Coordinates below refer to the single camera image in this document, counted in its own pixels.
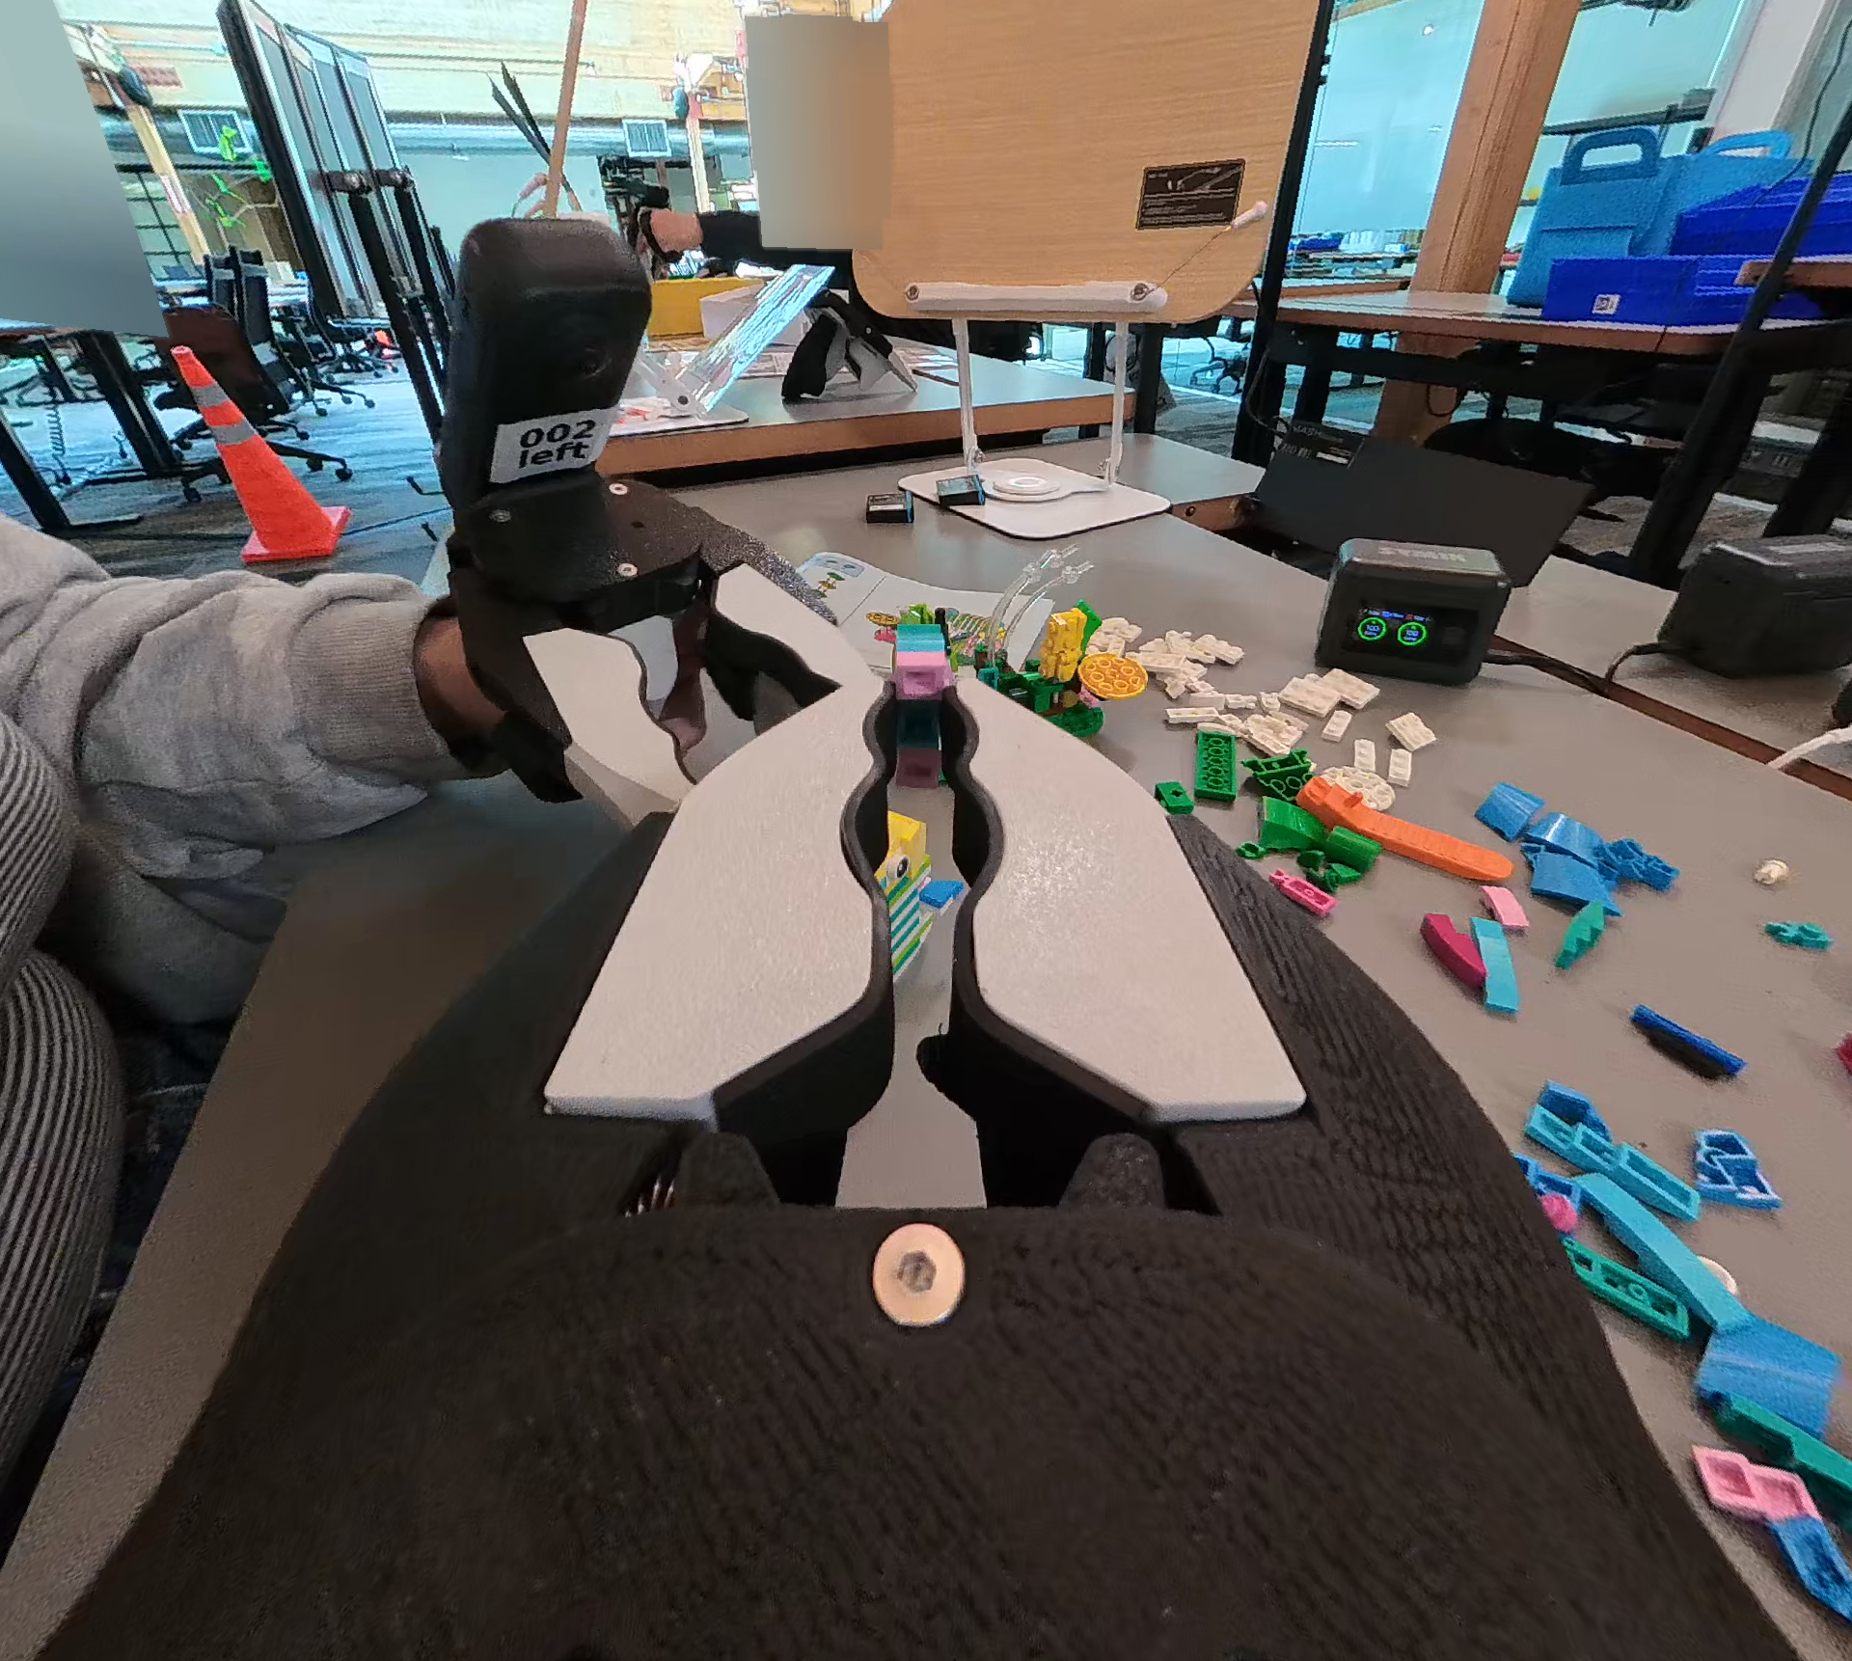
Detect far grey desk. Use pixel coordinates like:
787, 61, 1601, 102
599, 343, 1145, 480

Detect pile of white bricks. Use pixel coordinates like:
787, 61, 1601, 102
1084, 615, 1437, 816

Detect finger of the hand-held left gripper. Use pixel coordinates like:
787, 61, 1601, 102
702, 561, 856, 740
520, 623, 700, 827

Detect scattered coloured bricks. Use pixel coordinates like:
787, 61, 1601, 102
1151, 727, 1852, 1620

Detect brown wooden desk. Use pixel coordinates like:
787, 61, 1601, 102
1228, 256, 1852, 364

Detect green brick garden model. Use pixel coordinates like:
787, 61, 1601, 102
972, 549, 1155, 740

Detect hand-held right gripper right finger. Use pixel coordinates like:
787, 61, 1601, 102
920, 673, 1313, 1211

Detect blue tray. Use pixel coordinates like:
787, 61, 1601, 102
1539, 248, 1836, 328

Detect blue handled tote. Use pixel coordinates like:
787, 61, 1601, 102
1662, 129, 1852, 260
1510, 123, 1689, 310

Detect pink teal brick tower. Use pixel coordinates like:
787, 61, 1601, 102
887, 615, 958, 798

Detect black white folding stand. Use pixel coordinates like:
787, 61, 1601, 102
781, 293, 922, 405

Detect brick instruction booklet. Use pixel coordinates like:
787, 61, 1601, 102
792, 549, 1014, 679

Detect black stand pole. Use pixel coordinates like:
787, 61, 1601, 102
1626, 98, 1852, 592
1232, 0, 1373, 464

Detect orange brick separator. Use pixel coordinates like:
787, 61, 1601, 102
1296, 773, 1516, 885

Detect clear acrylic stand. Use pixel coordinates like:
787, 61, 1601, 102
613, 260, 839, 426

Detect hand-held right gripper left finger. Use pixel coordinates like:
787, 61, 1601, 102
542, 673, 902, 1211

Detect person's left hand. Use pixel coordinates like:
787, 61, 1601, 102
410, 596, 713, 781

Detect black panel cart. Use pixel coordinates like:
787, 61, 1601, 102
216, 0, 459, 447

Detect black power station with screen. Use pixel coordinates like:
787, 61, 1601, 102
1313, 538, 1516, 688

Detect orange traffic cone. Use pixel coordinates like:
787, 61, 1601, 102
169, 347, 353, 567

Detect yellow bin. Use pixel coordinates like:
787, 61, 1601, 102
642, 274, 769, 341

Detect grey desk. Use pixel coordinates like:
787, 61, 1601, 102
0, 430, 1852, 1661
599, 343, 1145, 480

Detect person's left forearm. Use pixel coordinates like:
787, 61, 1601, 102
0, 515, 472, 1026

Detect striped brick figure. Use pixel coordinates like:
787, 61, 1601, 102
873, 810, 970, 978

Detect adjacent wood-edged desk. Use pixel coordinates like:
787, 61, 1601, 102
1489, 553, 1852, 802

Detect person's torso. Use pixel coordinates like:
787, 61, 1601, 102
0, 706, 129, 1481

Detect wooden column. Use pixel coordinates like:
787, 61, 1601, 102
1371, 0, 1647, 447

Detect wooden board on white stand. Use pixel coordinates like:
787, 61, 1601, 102
850, 0, 1325, 542

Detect black power cable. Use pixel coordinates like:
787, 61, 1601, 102
1489, 636, 1668, 696

